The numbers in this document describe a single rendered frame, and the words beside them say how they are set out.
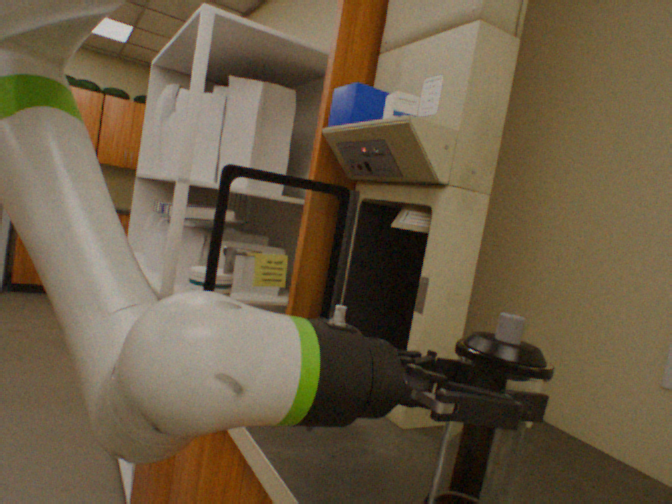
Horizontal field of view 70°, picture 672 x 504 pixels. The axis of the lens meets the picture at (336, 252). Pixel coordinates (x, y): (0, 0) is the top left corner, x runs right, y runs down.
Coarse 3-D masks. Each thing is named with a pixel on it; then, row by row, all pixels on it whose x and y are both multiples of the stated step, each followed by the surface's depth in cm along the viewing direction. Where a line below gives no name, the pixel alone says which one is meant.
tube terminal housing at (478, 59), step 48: (432, 48) 97; (480, 48) 88; (480, 96) 89; (480, 144) 91; (384, 192) 106; (432, 192) 92; (480, 192) 93; (432, 240) 91; (480, 240) 95; (432, 288) 91; (432, 336) 93
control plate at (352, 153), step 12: (336, 144) 108; (348, 144) 104; (360, 144) 100; (372, 144) 96; (384, 144) 93; (348, 156) 107; (360, 156) 103; (372, 156) 99; (384, 156) 96; (372, 168) 103; (384, 168) 99; (396, 168) 95
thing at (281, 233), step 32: (256, 192) 106; (288, 192) 109; (320, 192) 112; (256, 224) 107; (288, 224) 110; (320, 224) 113; (224, 256) 105; (256, 256) 108; (288, 256) 111; (320, 256) 114; (224, 288) 106; (256, 288) 109; (288, 288) 112; (320, 288) 115
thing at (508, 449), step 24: (504, 360) 51; (480, 384) 52; (504, 384) 51; (528, 384) 51; (456, 432) 54; (480, 432) 52; (504, 432) 51; (528, 432) 53; (456, 456) 53; (480, 456) 52; (504, 456) 51; (432, 480) 57; (456, 480) 53; (480, 480) 52; (504, 480) 52
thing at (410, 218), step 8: (408, 208) 103; (416, 208) 101; (424, 208) 100; (400, 216) 104; (408, 216) 102; (416, 216) 100; (424, 216) 100; (392, 224) 106; (400, 224) 102; (408, 224) 101; (416, 224) 100; (424, 224) 99; (424, 232) 98
